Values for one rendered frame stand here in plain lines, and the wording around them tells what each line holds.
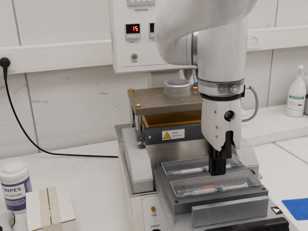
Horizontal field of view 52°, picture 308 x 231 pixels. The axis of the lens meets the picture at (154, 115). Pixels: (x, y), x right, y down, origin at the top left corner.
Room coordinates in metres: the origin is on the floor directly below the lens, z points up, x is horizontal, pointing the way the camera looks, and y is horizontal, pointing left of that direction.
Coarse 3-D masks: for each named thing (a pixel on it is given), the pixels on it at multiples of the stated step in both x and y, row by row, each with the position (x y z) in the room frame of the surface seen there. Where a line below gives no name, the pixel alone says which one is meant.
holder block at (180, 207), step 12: (240, 168) 0.64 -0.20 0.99; (168, 180) 0.60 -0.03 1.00; (168, 192) 0.56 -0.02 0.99; (228, 192) 0.55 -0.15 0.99; (240, 192) 0.55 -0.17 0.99; (252, 192) 0.54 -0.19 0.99; (264, 192) 0.55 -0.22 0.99; (180, 204) 0.52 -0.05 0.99; (192, 204) 0.52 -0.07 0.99; (204, 204) 0.52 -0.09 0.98
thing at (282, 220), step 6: (252, 222) 0.44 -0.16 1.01; (258, 222) 0.44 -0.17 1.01; (264, 222) 0.44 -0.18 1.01; (270, 222) 0.44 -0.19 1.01; (276, 222) 0.44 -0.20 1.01; (282, 222) 0.44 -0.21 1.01; (288, 222) 0.44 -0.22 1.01; (216, 228) 0.43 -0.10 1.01; (222, 228) 0.43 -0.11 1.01; (228, 228) 0.42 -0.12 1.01; (234, 228) 0.42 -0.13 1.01; (240, 228) 0.42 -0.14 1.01; (246, 228) 0.42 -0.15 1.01; (252, 228) 0.42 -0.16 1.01; (258, 228) 0.43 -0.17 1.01; (264, 228) 0.43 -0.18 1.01; (270, 228) 0.43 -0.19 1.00; (276, 228) 0.43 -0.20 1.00; (282, 228) 0.43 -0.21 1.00; (288, 228) 0.43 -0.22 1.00
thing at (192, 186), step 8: (208, 176) 0.60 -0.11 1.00; (216, 176) 0.59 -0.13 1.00; (224, 176) 0.59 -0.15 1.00; (232, 176) 0.59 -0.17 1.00; (240, 176) 0.59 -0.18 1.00; (248, 176) 0.59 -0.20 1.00; (176, 184) 0.57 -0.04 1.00; (184, 184) 0.57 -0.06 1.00; (192, 184) 0.57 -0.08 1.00; (200, 184) 0.57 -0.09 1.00; (208, 184) 0.57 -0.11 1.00; (216, 184) 0.56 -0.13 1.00; (224, 184) 0.56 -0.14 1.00; (232, 184) 0.56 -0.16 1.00; (240, 184) 0.56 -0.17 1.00; (248, 184) 0.56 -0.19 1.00; (256, 184) 0.56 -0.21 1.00; (176, 192) 0.54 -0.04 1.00; (184, 192) 0.54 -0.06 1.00; (192, 192) 0.54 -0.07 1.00; (200, 192) 0.54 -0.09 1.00
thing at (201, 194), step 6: (180, 180) 0.58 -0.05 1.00; (246, 186) 0.55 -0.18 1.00; (252, 186) 0.56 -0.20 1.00; (258, 186) 0.56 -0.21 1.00; (174, 192) 0.54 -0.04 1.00; (204, 192) 0.54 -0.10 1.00; (210, 192) 0.54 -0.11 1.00; (216, 192) 0.54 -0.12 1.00; (222, 192) 0.54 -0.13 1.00; (180, 198) 0.53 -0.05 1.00; (186, 198) 0.53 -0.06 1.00
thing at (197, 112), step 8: (176, 112) 0.85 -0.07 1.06; (184, 112) 0.86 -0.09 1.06; (192, 112) 0.85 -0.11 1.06; (200, 112) 0.85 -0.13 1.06; (144, 120) 0.83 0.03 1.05; (152, 120) 0.80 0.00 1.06; (160, 120) 0.80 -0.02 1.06; (168, 120) 0.80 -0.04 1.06; (176, 120) 0.80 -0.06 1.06; (184, 120) 0.79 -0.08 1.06; (192, 120) 0.79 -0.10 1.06; (200, 120) 0.79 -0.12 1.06
